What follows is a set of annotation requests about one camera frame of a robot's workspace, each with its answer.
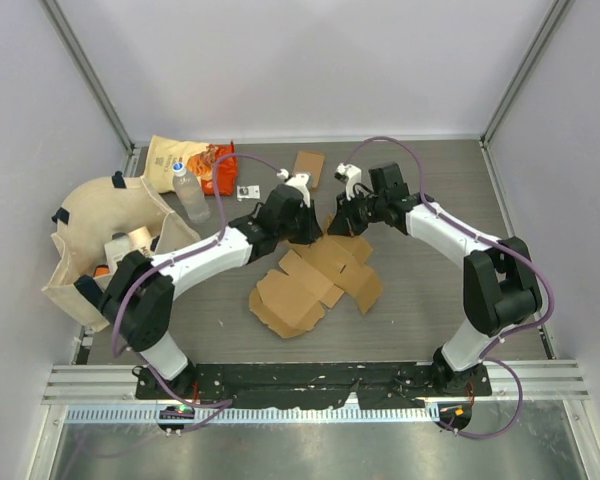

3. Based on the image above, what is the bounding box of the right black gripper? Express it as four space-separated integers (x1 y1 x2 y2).
328 187 386 238

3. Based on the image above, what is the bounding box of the small cardboard box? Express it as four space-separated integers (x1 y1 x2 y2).
293 151 326 190

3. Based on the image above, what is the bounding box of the large cardboard box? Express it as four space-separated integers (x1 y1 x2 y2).
249 235 384 339

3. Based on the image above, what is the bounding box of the small white tag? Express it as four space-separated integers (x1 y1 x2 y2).
236 185 261 201

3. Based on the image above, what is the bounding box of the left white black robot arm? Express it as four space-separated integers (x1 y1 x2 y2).
98 185 322 399

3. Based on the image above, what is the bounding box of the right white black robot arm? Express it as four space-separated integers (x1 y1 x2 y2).
328 163 542 395

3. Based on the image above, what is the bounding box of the white box in bag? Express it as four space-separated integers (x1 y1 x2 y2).
104 236 132 273

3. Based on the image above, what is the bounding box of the clear plastic water bottle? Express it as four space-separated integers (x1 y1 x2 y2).
172 162 210 224

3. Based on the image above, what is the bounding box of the beige orange snack bag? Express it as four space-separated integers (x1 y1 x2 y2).
142 135 238 196

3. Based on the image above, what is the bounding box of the beige canvas tote bag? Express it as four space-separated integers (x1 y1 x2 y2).
43 173 201 332

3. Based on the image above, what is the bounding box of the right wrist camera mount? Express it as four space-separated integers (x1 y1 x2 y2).
334 163 362 200

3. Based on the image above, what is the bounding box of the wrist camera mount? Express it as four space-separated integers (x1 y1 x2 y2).
334 163 362 200
276 169 312 207

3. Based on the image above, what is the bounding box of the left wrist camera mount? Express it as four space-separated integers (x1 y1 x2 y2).
276 169 312 207

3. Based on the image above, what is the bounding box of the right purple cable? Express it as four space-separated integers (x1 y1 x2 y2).
337 135 555 440

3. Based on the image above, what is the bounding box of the purple cable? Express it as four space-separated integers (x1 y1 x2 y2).
110 152 289 432
337 135 555 440

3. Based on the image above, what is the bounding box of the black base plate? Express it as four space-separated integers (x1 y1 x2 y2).
132 362 492 410

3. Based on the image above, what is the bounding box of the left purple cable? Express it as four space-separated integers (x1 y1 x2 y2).
110 152 289 432

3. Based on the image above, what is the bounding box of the white slotted cable duct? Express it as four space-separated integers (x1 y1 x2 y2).
65 404 439 424

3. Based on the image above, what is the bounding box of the right aluminium frame post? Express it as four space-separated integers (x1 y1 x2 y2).
480 0 574 148

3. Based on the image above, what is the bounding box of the aluminium frame post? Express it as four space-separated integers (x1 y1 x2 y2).
39 0 135 155
480 0 574 148

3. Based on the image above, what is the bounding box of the left aluminium frame post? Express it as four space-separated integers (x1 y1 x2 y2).
39 0 135 155

